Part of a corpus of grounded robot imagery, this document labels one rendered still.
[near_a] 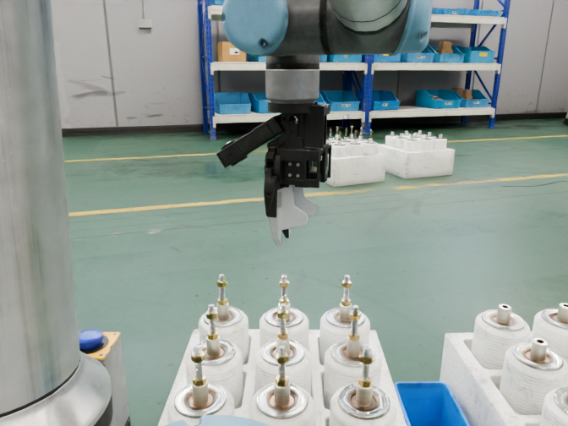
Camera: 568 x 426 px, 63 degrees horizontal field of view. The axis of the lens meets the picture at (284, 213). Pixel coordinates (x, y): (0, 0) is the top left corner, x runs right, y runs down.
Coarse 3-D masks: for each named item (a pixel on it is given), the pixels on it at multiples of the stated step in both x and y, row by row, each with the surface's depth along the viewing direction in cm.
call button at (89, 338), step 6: (84, 330) 71; (90, 330) 70; (96, 330) 71; (84, 336) 69; (90, 336) 69; (96, 336) 69; (102, 336) 70; (84, 342) 68; (90, 342) 68; (96, 342) 68; (84, 348) 68; (90, 348) 68
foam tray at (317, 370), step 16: (192, 336) 96; (256, 336) 96; (320, 368) 86; (384, 368) 86; (176, 384) 82; (320, 384) 82; (384, 384) 82; (320, 400) 78; (240, 416) 74; (320, 416) 74; (400, 416) 74
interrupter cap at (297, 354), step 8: (272, 344) 81; (296, 344) 81; (264, 352) 78; (272, 352) 79; (296, 352) 78; (304, 352) 78; (264, 360) 76; (272, 360) 76; (288, 360) 76; (296, 360) 76
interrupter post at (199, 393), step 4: (192, 384) 66; (192, 388) 66; (196, 388) 66; (200, 388) 66; (204, 388) 66; (196, 392) 66; (200, 392) 66; (204, 392) 66; (196, 396) 66; (200, 396) 66; (204, 396) 66; (196, 400) 66; (200, 400) 66; (204, 400) 66; (196, 404) 66; (200, 404) 66
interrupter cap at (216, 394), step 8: (208, 384) 70; (216, 384) 70; (184, 392) 69; (192, 392) 69; (208, 392) 69; (216, 392) 68; (224, 392) 68; (176, 400) 67; (184, 400) 67; (192, 400) 67; (208, 400) 67; (216, 400) 67; (224, 400) 67; (176, 408) 65; (184, 408) 65; (192, 408) 65; (200, 408) 65; (208, 408) 65; (216, 408) 65; (184, 416) 64; (192, 416) 64; (200, 416) 64
